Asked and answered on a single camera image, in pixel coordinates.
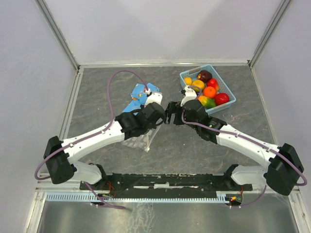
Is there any red yellow pear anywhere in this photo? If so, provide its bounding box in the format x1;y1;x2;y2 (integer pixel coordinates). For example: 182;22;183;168
207;78;219;92

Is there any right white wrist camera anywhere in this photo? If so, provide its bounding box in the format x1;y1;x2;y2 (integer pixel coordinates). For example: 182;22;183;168
180;85;197;106

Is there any orange tangerine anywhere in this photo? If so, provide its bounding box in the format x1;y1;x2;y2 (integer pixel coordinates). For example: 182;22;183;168
203;86;217;99

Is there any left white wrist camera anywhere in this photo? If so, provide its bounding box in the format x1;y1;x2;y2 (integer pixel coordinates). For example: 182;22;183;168
144;91;163;107

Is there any clear dotted zip bag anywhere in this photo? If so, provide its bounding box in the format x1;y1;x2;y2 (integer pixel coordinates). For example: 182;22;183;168
121;126;161;152

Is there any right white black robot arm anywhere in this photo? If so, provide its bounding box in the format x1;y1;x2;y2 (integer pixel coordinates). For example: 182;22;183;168
165;100;307;196

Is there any green orange mango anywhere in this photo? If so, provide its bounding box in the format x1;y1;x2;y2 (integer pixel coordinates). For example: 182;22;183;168
198;95;217;109

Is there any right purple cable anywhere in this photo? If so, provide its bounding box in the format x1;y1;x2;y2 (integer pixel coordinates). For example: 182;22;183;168
181;85;308;208

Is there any light blue plastic basket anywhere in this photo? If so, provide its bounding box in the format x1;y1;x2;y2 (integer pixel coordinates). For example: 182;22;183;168
180;64;236;114

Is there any light blue cable duct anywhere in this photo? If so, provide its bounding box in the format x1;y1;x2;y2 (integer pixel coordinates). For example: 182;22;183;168
46;191;239;204

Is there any bright red apple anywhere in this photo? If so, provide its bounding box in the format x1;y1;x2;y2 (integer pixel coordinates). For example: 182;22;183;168
214;93;230;106

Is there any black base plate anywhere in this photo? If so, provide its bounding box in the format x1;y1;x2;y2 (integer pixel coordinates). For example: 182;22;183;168
91;173;253;199

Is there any small yellow lemon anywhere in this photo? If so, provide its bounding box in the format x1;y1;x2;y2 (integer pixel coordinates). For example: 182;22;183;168
184;77;192;86

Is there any yellow round fruit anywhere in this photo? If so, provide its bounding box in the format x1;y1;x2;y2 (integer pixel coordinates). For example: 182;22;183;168
191;80;205;93

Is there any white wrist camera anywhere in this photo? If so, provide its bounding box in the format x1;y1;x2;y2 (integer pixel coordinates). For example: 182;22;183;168
180;85;197;106
144;91;163;107

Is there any dark red apple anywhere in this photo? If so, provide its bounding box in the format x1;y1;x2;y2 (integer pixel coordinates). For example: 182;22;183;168
197;70;213;83

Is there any blue patterned cloth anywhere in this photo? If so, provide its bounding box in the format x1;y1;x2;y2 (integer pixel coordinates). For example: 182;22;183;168
123;83;160;113

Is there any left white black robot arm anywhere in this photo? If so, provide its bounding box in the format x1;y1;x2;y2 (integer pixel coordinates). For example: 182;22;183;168
44;102;165;189

